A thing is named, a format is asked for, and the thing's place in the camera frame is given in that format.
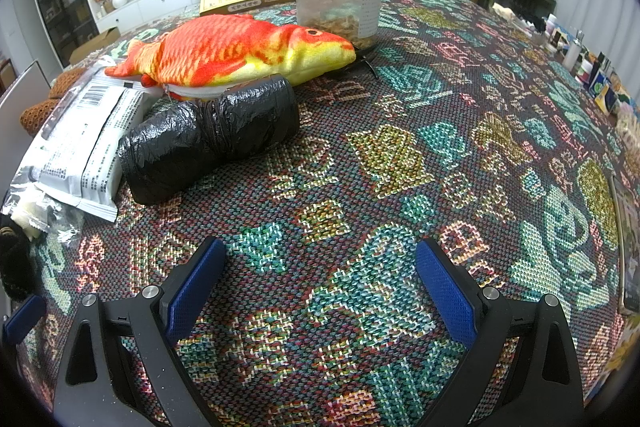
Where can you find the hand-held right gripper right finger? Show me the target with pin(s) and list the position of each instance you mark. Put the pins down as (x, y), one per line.
(442, 287)

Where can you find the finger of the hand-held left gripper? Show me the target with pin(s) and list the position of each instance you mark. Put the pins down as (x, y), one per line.
(22, 319)

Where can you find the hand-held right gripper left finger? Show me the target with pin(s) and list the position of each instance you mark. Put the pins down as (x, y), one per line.
(197, 282)

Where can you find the black plastic bag roll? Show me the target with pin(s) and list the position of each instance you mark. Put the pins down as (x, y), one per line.
(255, 112)
(165, 157)

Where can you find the white printed packet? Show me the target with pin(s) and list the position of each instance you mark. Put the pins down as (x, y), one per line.
(85, 142)

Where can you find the orange fish plush toy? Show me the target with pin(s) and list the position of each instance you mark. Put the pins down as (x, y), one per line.
(220, 49)

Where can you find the black knitted cloth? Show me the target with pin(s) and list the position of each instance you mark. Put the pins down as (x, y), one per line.
(15, 262)

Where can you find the clear crumpled wrapper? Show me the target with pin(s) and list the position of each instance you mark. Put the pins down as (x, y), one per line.
(55, 219)

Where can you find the patterned woven blanket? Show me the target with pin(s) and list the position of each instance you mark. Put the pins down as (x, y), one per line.
(400, 157)

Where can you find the brown cardboard box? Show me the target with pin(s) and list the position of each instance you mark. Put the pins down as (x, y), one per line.
(95, 44)

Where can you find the cluster of small bottles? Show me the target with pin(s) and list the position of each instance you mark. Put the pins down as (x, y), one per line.
(590, 62)

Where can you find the white round vase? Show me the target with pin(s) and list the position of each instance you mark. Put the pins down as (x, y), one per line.
(120, 1)

